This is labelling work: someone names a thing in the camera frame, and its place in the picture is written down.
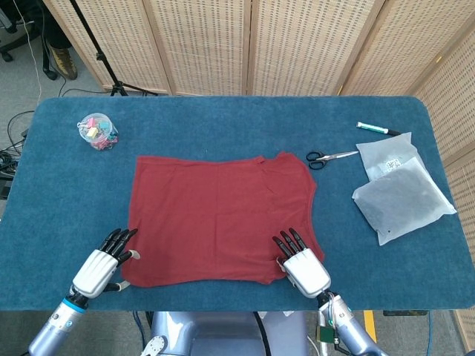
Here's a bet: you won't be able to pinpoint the black office chair base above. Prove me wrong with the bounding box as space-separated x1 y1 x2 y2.
0 7 59 81

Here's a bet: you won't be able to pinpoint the white plastic bag dark contents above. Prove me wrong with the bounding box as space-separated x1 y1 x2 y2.
351 156 457 246

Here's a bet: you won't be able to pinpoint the white plastic bag with label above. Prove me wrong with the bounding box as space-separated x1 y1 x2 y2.
356 131 426 182

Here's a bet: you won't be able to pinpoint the black-handled scissors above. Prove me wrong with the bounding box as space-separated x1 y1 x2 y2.
306 150 360 171

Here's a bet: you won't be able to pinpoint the person in dark trousers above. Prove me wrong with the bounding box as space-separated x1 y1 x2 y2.
35 0 68 51

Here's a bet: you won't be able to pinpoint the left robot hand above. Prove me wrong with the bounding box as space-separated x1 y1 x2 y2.
71 228 141 300

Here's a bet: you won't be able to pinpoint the grey-blue robot torso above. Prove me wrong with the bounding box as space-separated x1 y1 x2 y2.
142 310 309 356

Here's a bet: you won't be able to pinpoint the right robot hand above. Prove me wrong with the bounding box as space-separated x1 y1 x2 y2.
272 228 333 300

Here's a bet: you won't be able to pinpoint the black floor cable bundle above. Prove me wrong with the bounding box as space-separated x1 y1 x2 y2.
0 109 36 179

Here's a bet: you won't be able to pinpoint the blue carpet table mat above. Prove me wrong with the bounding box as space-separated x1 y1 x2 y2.
0 96 475 312

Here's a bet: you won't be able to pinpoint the green and white marker pen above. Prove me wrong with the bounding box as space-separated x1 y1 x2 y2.
356 121 402 136

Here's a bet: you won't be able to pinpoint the brown shoe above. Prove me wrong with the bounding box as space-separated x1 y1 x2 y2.
50 46 79 81

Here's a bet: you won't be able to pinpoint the red t-shirt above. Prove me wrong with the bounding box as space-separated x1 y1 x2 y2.
120 151 326 289

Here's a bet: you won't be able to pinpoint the woven wooden folding screen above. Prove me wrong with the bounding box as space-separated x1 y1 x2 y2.
42 0 475 342

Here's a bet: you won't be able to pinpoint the clear jar of binder clips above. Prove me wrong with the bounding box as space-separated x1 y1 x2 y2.
76 113 120 152

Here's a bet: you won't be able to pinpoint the green circuit board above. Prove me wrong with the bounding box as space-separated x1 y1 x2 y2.
316 325 335 344

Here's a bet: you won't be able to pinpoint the black tripod stand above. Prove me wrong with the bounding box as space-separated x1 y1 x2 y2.
68 0 159 97

